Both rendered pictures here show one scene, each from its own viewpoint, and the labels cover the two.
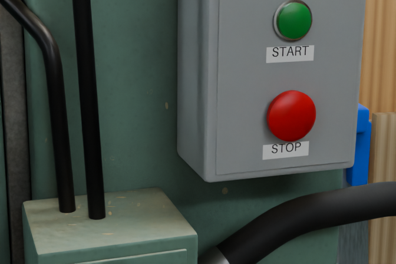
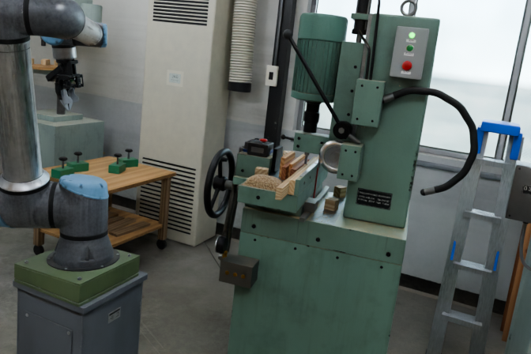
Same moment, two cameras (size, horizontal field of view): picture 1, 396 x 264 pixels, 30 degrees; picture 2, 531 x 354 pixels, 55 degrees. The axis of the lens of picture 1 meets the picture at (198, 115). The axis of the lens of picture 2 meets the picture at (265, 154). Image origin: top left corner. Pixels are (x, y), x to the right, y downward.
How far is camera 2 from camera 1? 137 cm
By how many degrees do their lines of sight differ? 34
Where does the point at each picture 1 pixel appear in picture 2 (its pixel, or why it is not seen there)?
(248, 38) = (401, 50)
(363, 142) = (517, 141)
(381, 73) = not seen: outside the picture
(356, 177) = (512, 155)
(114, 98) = (380, 62)
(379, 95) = not seen: outside the picture
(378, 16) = not seen: outside the picture
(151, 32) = (389, 50)
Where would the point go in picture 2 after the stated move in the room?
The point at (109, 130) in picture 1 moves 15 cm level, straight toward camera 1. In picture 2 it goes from (378, 68) to (364, 67)
